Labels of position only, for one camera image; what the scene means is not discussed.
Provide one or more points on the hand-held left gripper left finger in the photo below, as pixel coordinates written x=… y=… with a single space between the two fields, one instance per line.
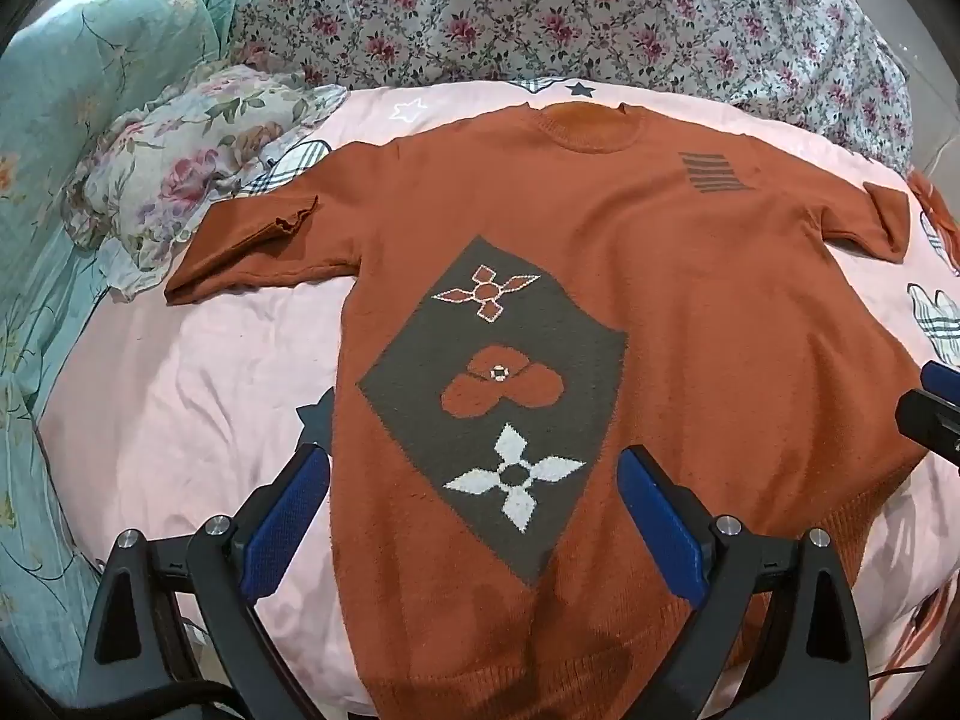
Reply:
x=289 y=511

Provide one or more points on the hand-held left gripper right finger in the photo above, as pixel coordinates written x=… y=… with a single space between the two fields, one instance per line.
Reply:
x=660 y=526

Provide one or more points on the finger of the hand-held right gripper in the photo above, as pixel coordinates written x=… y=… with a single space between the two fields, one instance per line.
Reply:
x=930 y=420

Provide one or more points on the orange knit sweater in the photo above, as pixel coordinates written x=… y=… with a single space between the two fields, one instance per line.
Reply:
x=675 y=315

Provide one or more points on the pink printed bed sheet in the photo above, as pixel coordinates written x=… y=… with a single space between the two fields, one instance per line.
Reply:
x=225 y=390

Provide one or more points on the cream rose print pillow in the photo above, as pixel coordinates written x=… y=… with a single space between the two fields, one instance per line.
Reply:
x=187 y=165

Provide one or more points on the teal floral quilt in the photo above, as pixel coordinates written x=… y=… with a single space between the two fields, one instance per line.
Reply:
x=75 y=90

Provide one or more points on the white floral duvet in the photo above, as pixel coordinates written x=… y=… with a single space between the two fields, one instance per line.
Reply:
x=525 y=15

